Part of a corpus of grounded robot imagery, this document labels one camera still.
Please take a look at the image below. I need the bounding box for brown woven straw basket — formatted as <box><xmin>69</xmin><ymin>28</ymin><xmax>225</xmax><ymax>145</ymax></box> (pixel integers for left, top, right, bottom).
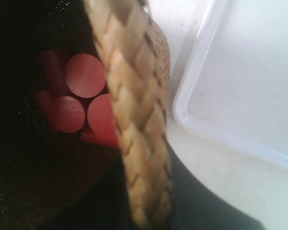
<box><xmin>0</xmin><ymin>0</ymin><xmax>172</xmax><ymax>230</ymax></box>

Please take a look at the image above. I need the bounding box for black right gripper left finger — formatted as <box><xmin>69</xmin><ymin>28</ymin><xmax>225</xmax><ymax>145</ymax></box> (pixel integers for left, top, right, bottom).
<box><xmin>39</xmin><ymin>159</ymin><xmax>134</xmax><ymax>230</ymax></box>

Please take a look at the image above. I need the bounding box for red cylinder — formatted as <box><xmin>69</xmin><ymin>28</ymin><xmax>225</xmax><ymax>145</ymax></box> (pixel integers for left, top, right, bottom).
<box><xmin>87</xmin><ymin>93</ymin><xmax>117</xmax><ymax>142</ymax></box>
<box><xmin>65</xmin><ymin>53</ymin><xmax>106</xmax><ymax>98</ymax></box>
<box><xmin>39</xmin><ymin>46</ymin><xmax>70</xmax><ymax>97</ymax></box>
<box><xmin>36</xmin><ymin>90</ymin><xmax>86</xmax><ymax>133</ymax></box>

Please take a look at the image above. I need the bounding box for white rectangular plastic tray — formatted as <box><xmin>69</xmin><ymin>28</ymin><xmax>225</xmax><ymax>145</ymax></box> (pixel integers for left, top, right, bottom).
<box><xmin>173</xmin><ymin>0</ymin><xmax>288</xmax><ymax>168</ymax></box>

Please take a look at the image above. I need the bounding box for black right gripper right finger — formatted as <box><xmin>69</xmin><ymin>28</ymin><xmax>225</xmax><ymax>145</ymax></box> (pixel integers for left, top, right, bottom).
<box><xmin>169</xmin><ymin>147</ymin><xmax>265</xmax><ymax>230</ymax></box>

